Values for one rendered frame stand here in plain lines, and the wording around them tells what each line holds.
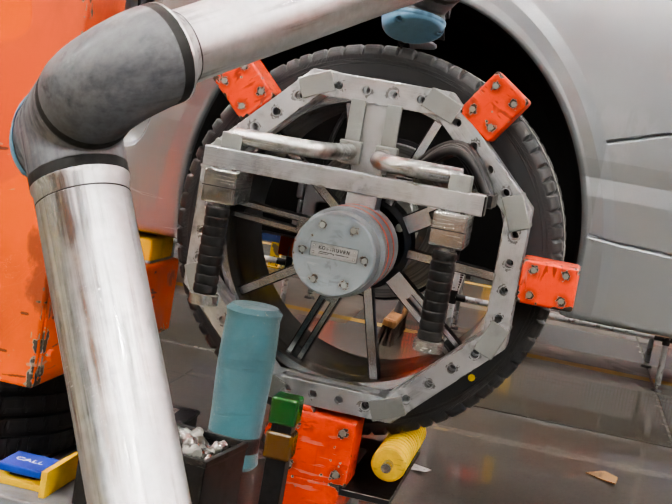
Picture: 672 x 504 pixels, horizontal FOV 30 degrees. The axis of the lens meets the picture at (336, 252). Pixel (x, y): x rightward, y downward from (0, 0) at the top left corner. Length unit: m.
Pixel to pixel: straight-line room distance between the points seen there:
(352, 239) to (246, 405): 0.31
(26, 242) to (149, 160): 0.54
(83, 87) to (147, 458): 0.40
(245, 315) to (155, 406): 0.58
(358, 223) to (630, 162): 0.73
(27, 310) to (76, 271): 0.74
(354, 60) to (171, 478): 0.95
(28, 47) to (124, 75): 0.77
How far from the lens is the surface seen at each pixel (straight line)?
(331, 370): 2.19
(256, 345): 1.94
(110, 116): 1.38
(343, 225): 1.87
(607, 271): 2.44
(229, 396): 1.96
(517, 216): 1.97
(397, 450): 2.06
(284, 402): 1.76
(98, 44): 1.38
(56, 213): 1.43
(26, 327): 2.14
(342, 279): 1.87
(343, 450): 2.06
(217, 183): 1.83
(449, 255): 1.77
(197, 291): 1.85
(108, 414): 1.36
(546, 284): 1.98
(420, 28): 1.79
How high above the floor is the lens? 1.08
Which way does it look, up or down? 7 degrees down
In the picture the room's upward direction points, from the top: 10 degrees clockwise
